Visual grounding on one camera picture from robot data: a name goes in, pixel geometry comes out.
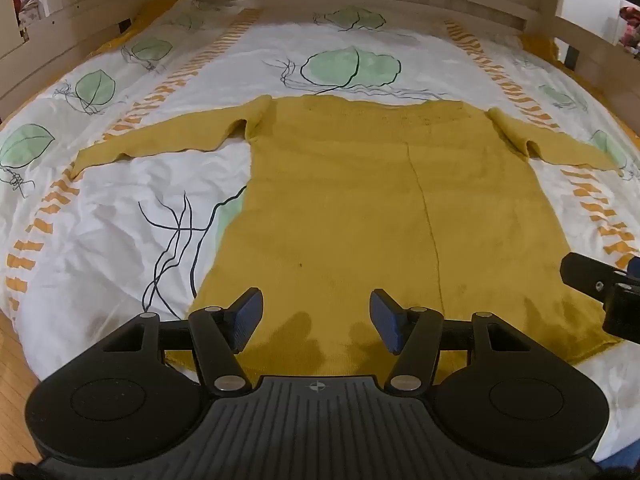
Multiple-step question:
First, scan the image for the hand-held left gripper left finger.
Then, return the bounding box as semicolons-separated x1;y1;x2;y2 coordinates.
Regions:
102;287;264;396

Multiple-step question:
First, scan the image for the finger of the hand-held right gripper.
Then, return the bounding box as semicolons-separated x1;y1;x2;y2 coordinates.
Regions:
559;253;627;304

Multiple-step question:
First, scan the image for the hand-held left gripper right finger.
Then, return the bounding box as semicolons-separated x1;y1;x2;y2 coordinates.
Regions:
369;289;534;396

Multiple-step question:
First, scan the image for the yellow knit sweater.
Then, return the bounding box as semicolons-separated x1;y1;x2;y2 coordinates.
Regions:
69;94;632;377

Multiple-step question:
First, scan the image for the white leaf print duvet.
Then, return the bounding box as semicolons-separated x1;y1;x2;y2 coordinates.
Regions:
0;0;640;461

